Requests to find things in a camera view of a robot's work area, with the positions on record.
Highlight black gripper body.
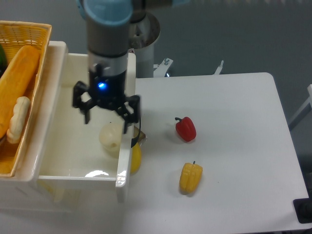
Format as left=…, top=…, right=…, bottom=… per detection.
left=88, top=64, right=126, bottom=110

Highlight white upper drawer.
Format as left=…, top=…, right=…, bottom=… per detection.
left=39, top=53, right=134, bottom=190

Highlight red bell pepper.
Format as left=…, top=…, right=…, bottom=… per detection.
left=175, top=117, right=196, bottom=142

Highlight green vegetable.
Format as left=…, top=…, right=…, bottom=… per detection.
left=0, top=44, right=7, bottom=69

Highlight brown item under drawer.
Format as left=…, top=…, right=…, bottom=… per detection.
left=133, top=126, right=146, bottom=143

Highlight small cream twisted bread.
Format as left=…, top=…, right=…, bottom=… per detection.
left=6, top=97, right=31, bottom=144

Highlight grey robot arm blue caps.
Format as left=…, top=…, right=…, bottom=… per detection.
left=72, top=0, right=187, bottom=133

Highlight white frame at right edge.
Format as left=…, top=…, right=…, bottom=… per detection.
left=288, top=84, right=312, bottom=131

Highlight yellow wicker basket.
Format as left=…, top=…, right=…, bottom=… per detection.
left=0, top=20, right=52, bottom=177

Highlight white metal bracket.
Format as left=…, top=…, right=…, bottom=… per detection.
left=214, top=60, right=224, bottom=75
left=153, top=58, right=174, bottom=78

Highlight orange baguette bread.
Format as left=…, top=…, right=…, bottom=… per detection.
left=0, top=45, right=40, bottom=137

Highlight white metal bracket left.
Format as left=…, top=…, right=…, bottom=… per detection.
left=153, top=58, right=174, bottom=78

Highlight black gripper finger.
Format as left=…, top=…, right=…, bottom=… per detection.
left=117, top=95, right=141, bottom=134
left=72, top=81, right=97, bottom=124

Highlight black device at table edge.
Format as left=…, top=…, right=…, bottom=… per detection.
left=293, top=198, right=312, bottom=224

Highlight white drawer cabinet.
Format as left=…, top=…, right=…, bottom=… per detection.
left=0, top=41, right=129, bottom=211

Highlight yellow lemon fruit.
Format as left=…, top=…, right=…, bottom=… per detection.
left=130, top=143, right=142, bottom=174

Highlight yellow bell pepper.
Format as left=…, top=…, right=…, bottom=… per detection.
left=179, top=161, right=203, bottom=194

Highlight white metal bracket right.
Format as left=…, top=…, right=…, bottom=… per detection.
left=214, top=60, right=224, bottom=75

